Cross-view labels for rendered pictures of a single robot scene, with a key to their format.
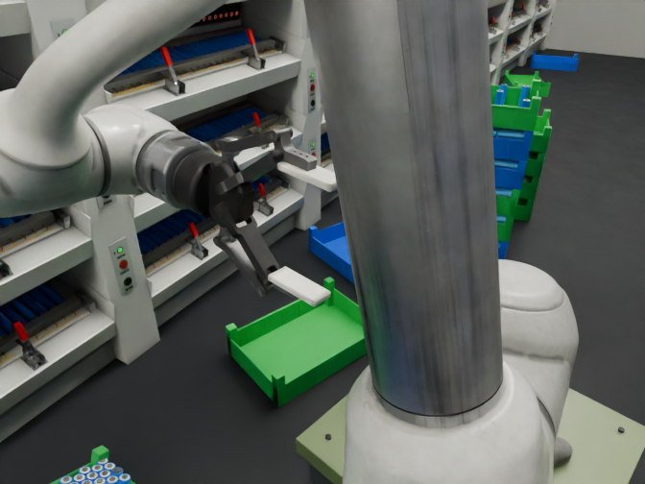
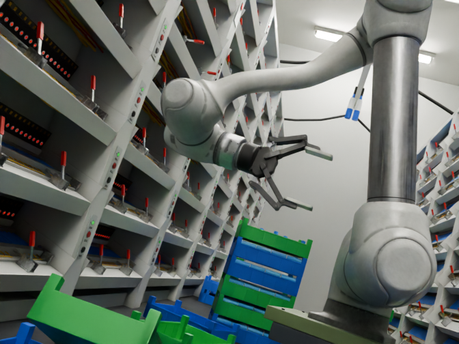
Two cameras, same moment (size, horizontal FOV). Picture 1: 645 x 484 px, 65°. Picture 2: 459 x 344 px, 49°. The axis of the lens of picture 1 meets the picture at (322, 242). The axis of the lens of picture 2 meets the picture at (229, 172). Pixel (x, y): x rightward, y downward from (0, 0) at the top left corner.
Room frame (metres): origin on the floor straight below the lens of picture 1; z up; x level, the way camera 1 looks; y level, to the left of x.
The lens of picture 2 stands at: (-0.58, 0.63, 0.30)
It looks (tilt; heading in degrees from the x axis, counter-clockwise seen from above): 9 degrees up; 338
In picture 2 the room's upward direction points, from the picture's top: 18 degrees clockwise
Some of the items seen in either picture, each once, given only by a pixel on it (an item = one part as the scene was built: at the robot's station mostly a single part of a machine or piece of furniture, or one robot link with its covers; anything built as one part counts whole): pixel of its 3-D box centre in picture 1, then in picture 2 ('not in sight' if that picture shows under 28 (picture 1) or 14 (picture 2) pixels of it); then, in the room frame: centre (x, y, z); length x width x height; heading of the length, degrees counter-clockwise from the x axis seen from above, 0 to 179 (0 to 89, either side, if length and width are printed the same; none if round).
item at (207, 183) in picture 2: not in sight; (212, 140); (2.08, -0.26, 0.90); 0.20 x 0.09 x 1.80; 58
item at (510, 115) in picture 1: (477, 98); (272, 238); (1.34, -0.41, 0.44); 0.30 x 0.20 x 0.08; 70
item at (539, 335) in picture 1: (495, 355); (370, 265); (0.43, -0.20, 0.39); 0.18 x 0.16 x 0.22; 152
